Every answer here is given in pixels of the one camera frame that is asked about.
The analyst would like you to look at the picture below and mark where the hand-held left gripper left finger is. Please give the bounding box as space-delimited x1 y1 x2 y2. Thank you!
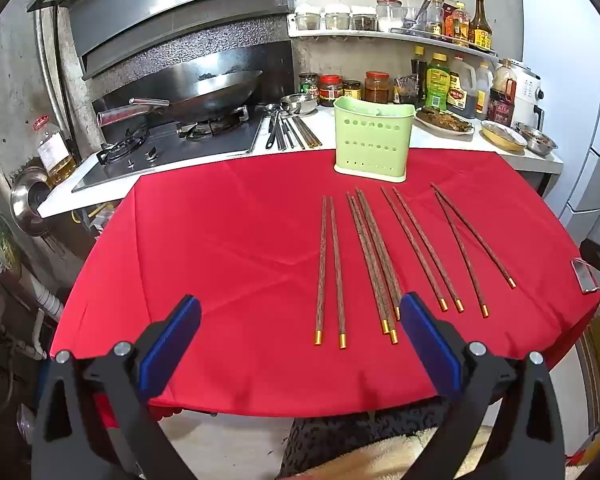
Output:
30 294 203 480

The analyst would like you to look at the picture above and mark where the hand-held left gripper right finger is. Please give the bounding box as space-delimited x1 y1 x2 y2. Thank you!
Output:
399 292 567 480

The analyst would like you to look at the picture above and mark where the set of wooden chopsticks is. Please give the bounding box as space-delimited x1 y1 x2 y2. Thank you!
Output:
314 182 517 351

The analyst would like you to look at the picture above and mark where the green utensil holder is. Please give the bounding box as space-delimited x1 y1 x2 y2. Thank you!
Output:
333 96 414 177

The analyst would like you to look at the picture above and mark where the red tablecloth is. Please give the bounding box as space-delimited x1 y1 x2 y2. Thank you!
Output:
49 147 600 418

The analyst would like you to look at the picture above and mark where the dark patterned cloth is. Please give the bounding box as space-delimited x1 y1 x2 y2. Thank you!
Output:
277 399 453 480

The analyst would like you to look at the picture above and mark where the white drain pipe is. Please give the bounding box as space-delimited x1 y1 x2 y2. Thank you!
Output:
22 265 66 361

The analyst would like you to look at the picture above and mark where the steel bowl with food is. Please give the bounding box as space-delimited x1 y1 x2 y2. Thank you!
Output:
514 121 559 156

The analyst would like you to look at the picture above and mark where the glass dish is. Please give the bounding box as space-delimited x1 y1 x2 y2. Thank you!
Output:
480 120 528 152

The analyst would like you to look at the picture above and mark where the white refrigerator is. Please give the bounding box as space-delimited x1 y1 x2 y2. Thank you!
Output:
516 0 600 218

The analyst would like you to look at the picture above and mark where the gas stove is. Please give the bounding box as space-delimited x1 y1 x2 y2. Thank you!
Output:
71 105 265 193

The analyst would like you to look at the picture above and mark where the steel pot lid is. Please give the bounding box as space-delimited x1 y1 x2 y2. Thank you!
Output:
10 165 56 237

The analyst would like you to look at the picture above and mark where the clear jug yellow cap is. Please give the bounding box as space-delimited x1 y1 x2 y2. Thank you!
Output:
474 61 495 115

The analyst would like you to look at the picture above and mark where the plate of cooked food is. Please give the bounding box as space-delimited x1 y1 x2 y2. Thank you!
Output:
414 106 476 136

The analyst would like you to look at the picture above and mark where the large dark vinegar jug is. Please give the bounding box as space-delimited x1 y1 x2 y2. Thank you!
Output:
446 55 477 112

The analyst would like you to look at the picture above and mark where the clear cooking oil bottle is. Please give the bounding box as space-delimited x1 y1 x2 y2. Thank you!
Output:
32 115 78 186

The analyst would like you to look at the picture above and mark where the green plastic bottle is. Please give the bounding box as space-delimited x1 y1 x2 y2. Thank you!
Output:
425 52 449 112

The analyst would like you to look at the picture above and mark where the row of metal chopsticks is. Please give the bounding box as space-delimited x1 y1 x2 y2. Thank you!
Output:
275 114 324 152

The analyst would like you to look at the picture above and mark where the steel wok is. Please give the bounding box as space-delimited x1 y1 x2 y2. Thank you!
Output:
96 69 264 128

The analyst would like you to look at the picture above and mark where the dark spice bag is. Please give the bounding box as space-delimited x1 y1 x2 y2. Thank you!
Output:
393 75 420 106

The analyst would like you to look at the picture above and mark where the dark bottle yellow cap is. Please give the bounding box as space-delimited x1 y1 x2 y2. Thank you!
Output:
411 46 427 106

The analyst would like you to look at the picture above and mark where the orange chili jar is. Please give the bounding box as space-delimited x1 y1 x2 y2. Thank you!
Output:
364 71 391 104

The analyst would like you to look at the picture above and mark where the dark sauce bottle yellow label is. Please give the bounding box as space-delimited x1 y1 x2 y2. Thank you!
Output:
468 0 493 52

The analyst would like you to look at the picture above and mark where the empty steel bowl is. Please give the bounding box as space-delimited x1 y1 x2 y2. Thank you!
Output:
280 93 320 116

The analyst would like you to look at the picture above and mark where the red-lid sauce jar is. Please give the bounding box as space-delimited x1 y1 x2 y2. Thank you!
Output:
318 75 344 107

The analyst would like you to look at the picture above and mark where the red yellow seasoning bottle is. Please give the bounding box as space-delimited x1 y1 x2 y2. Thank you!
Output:
443 1 471 43

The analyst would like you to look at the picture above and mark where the clear bottle gold cap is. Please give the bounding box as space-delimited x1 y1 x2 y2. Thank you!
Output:
425 0 447 37

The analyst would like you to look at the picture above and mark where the glass jar with spoons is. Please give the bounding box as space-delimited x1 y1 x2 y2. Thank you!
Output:
403 0 433 31

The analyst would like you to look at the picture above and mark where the red-lid glass jar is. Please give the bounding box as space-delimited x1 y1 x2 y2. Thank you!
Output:
376 0 405 32

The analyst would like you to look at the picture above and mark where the steel range hood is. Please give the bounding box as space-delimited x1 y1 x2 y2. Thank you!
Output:
26 0 293 81

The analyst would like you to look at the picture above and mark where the white-lid spice jar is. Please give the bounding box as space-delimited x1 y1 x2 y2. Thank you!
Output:
295 4 322 31
324 3 352 31
351 6 379 32

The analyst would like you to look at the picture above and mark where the yellow gas hose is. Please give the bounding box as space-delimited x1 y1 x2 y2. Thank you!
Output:
70 202 116 236

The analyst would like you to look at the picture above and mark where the metal duct pipe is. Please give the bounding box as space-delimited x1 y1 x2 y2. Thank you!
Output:
34 0 67 131

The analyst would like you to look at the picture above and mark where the white wall shelf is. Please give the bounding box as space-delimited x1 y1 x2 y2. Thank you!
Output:
287 26 499 59

